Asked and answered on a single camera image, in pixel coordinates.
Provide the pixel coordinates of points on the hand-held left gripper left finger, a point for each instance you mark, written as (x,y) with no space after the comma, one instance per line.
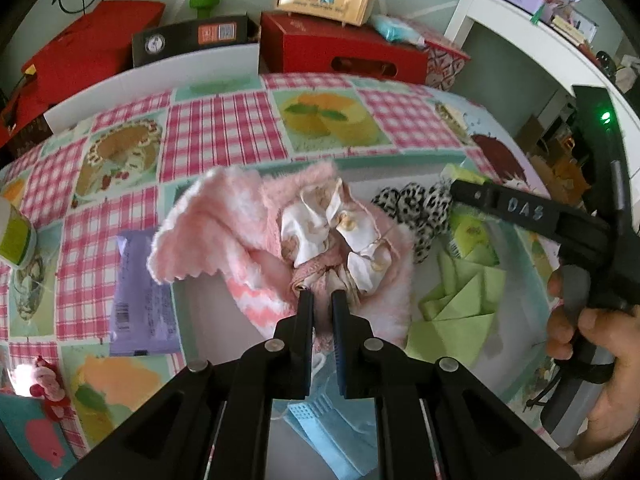
(305,330)

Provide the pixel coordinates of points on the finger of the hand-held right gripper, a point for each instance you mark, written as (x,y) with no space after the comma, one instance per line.
(515,210)

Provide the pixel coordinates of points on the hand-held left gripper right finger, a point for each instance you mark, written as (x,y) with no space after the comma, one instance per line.
(341,320)

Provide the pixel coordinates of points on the green tissue packet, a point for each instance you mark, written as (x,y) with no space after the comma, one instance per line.
(470,235)

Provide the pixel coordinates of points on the clear plastic storage box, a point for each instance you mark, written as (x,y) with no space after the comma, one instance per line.
(215,320)

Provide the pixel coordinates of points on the white floral fabric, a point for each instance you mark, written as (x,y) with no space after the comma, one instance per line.
(310,230)

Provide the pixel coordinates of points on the leopard print scrunchie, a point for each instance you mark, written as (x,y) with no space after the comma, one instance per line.
(410,205)

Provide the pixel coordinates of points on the blue face mask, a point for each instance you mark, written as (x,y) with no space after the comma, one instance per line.
(325,435)

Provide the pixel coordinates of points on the green cloth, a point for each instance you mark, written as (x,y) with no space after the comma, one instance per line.
(450,325)

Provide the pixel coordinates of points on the pink white fluffy cloth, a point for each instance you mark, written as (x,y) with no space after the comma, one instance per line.
(215,220)

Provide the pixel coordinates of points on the person's right forearm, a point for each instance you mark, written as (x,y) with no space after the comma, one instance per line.
(607,430)

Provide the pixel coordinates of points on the person's right hand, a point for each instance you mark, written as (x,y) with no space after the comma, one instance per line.
(615,335)

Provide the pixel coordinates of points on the brown cardboard box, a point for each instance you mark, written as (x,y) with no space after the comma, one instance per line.
(545,145)

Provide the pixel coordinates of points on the purple wet wipes packet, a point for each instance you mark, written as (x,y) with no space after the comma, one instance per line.
(140,300)

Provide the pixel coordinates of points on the white desk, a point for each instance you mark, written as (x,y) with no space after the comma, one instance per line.
(510,25)

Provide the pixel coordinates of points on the stack of books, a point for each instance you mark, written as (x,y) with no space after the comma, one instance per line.
(575,27)

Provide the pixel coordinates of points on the light blue packet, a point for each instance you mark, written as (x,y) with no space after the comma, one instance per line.
(400,30)

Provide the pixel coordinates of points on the checkered printed tablecloth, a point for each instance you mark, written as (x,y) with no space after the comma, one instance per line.
(220,125)

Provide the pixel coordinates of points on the red cardboard box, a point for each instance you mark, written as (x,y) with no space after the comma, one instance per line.
(310,45)

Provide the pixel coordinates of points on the pink strawberry plush toy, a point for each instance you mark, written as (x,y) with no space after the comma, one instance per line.
(42,380)

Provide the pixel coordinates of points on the white board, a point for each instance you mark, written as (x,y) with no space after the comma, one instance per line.
(150,80)

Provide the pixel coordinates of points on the white bottle green label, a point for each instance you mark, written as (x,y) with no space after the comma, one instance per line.
(15,240)

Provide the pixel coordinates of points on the black cardboard box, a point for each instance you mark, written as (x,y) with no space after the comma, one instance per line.
(180,40)

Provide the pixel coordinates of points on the green dumbbell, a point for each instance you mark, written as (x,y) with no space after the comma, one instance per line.
(205,7)

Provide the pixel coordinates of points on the brown floral box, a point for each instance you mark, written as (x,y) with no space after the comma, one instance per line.
(25,137)

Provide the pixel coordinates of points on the red paper bag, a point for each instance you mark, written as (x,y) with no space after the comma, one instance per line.
(90,40)

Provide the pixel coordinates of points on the yellow tag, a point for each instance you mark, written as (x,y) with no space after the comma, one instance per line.
(30,70)

